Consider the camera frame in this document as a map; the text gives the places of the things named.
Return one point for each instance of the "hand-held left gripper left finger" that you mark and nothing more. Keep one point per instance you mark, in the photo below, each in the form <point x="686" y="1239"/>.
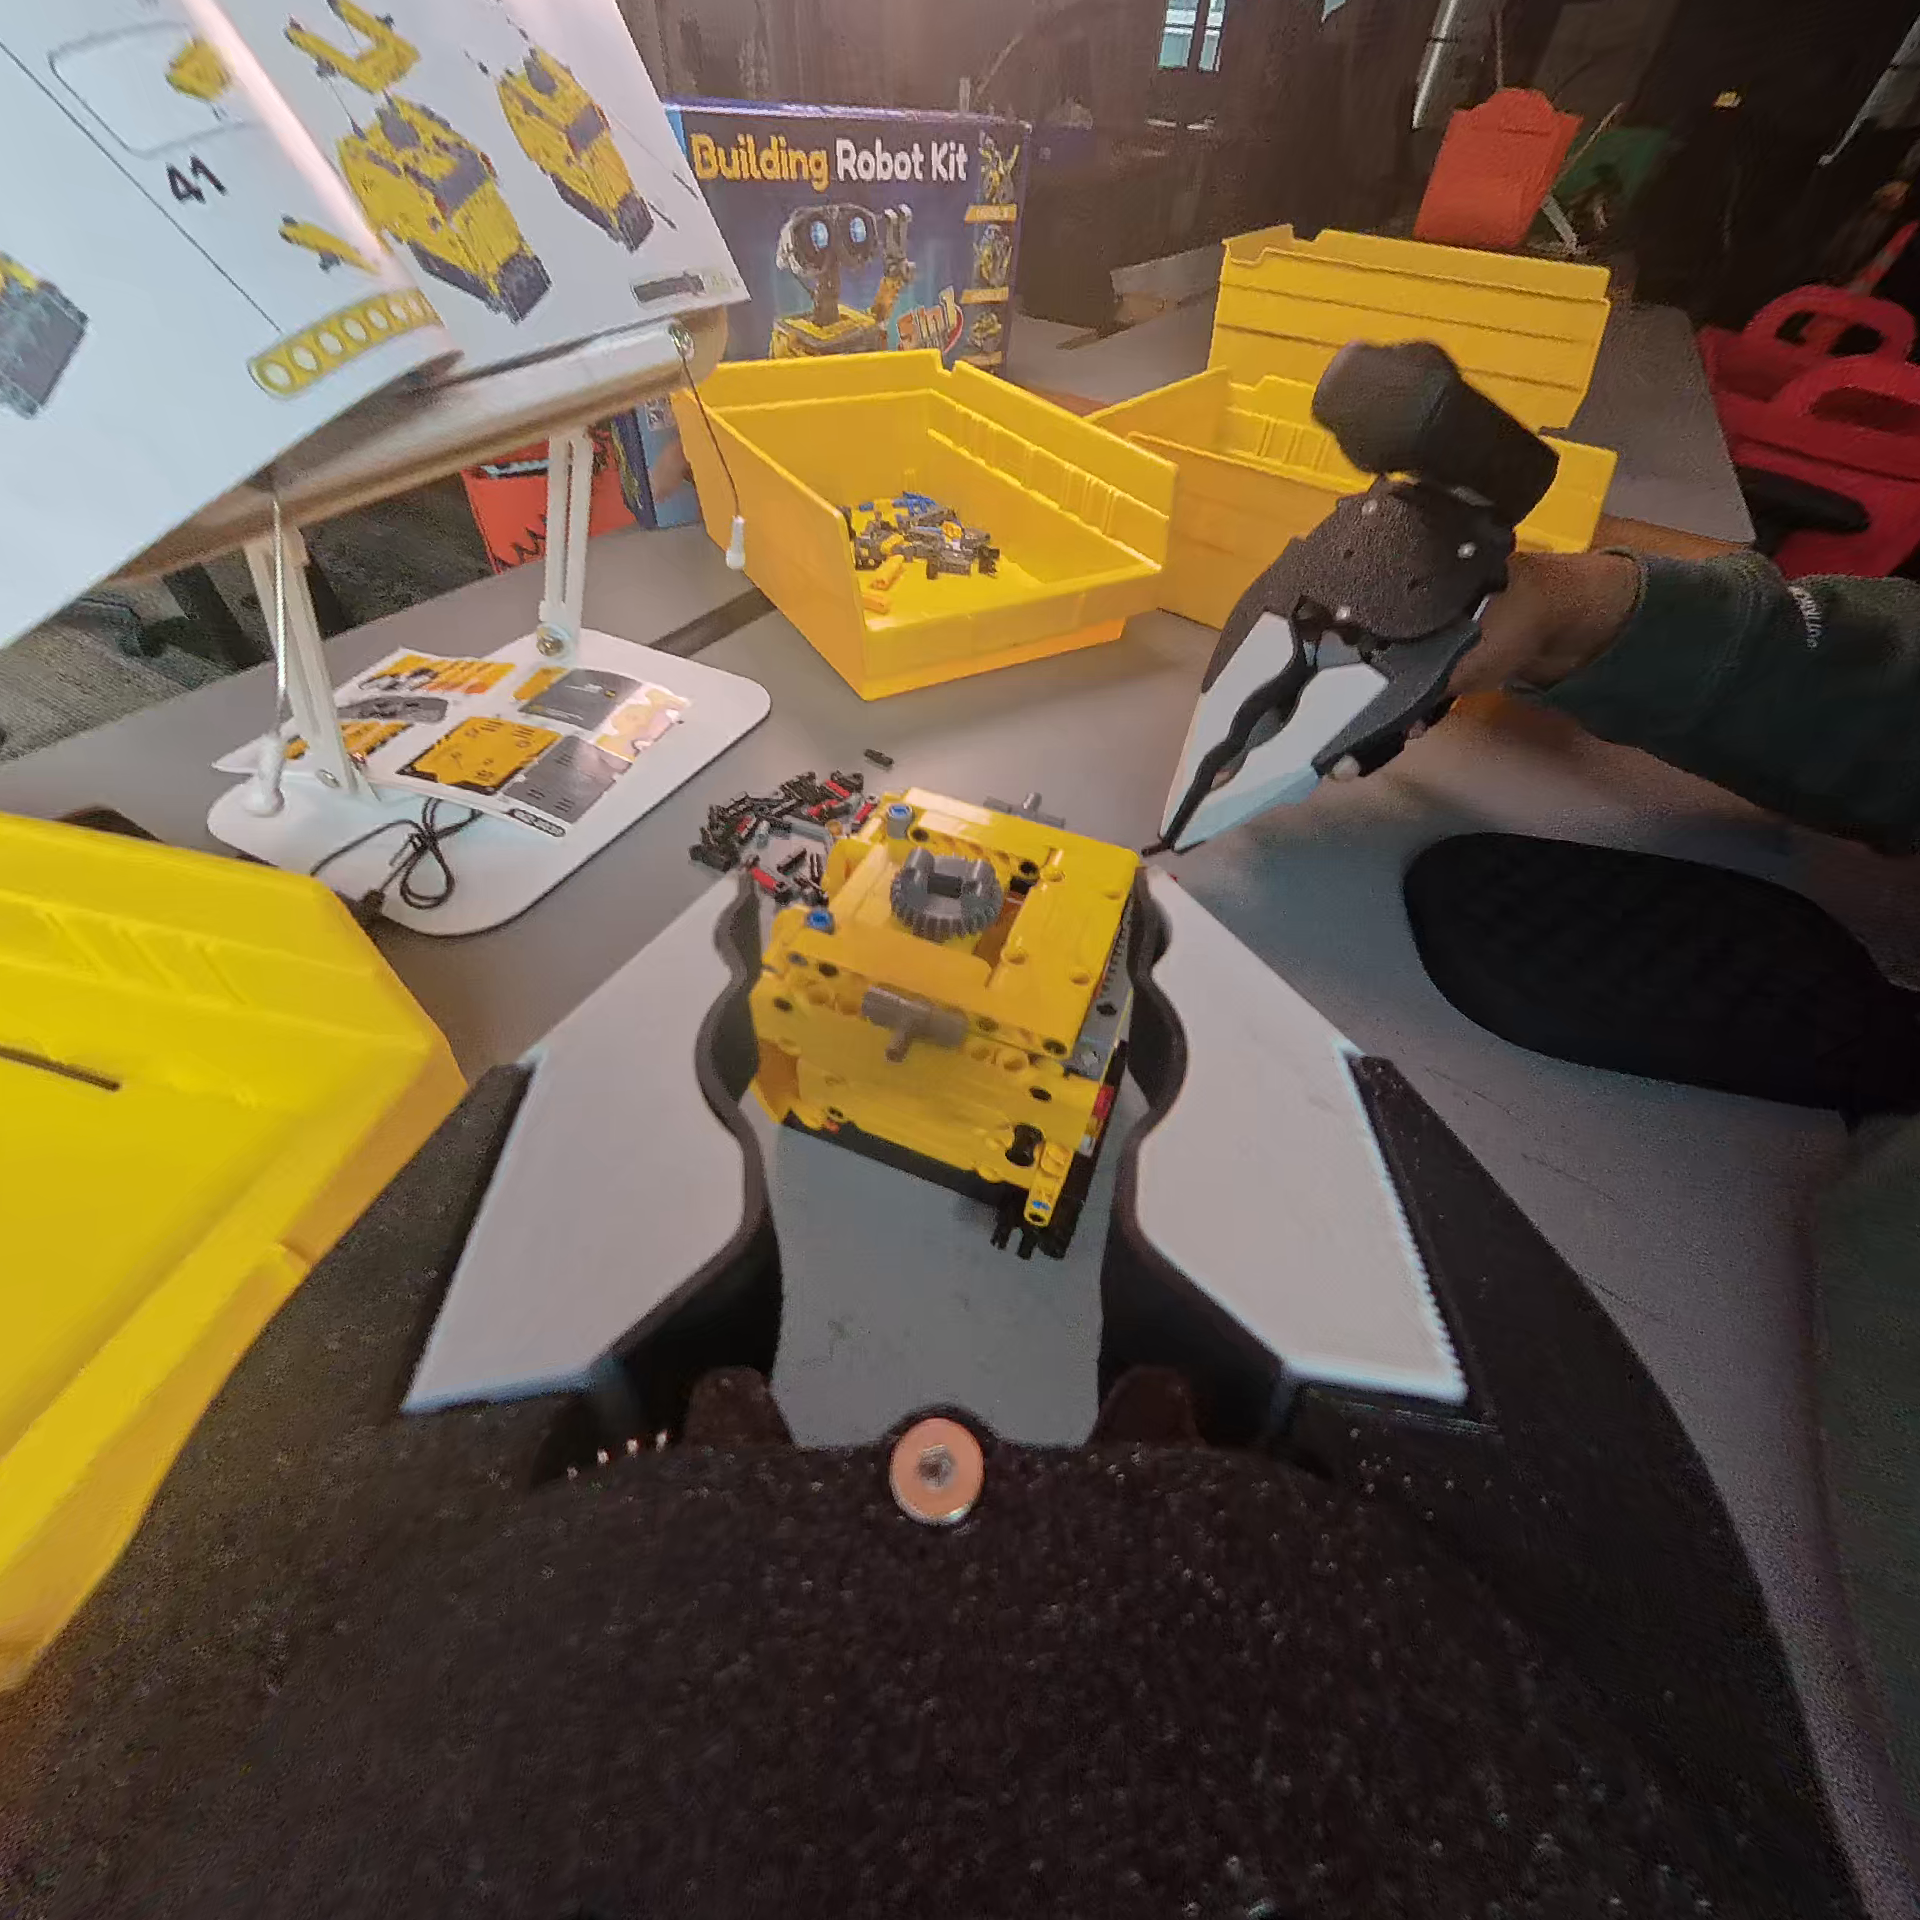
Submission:
<point x="599" y="1200"/>

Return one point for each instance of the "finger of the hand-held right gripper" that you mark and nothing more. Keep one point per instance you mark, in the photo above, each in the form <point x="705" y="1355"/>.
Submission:
<point x="1245" y="675"/>
<point x="1307" y="735"/>

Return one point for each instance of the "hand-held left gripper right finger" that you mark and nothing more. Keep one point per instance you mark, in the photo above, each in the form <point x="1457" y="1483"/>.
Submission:
<point x="1289" y="1215"/>

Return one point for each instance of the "yellow lego model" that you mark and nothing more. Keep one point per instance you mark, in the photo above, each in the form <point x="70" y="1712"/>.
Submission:
<point x="902" y="961"/>

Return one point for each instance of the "lego instruction booklet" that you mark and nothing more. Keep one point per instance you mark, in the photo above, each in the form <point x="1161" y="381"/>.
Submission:
<point x="119" y="300"/>

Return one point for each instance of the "person's right forearm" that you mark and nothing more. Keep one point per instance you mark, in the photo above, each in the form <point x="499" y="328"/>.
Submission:
<point x="1771" y="692"/>

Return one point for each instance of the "pile of mixed lego pieces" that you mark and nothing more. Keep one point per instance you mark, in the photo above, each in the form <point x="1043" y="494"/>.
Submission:
<point x="916" y="540"/>

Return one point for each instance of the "small black red lego pieces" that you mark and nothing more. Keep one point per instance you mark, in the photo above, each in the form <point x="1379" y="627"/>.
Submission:
<point x="781" y="819"/>

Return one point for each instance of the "person's right hand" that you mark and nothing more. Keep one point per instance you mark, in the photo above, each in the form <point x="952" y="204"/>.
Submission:
<point x="1547" y="622"/>

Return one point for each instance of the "yellow plastic bin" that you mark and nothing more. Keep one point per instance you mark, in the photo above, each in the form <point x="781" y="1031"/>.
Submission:
<point x="975" y="629"/>
<point x="150" y="1126"/>
<point x="1200" y="494"/>

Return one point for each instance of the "orange plastic bin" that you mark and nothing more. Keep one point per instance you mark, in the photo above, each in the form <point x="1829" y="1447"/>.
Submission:
<point x="1500" y="173"/>

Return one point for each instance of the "red plastic bin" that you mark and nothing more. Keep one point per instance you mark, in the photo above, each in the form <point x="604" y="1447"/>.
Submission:
<point x="1845" y="422"/>
<point x="1800" y="323"/>

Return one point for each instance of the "wooden book stand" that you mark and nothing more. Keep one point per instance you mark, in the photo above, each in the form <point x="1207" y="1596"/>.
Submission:
<point x="705" y="721"/>

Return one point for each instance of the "dark blue toy box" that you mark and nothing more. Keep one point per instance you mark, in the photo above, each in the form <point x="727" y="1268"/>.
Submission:
<point x="839" y="240"/>

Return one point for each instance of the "orange printed box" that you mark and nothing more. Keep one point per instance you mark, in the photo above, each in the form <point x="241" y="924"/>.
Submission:
<point x="511" y="511"/>

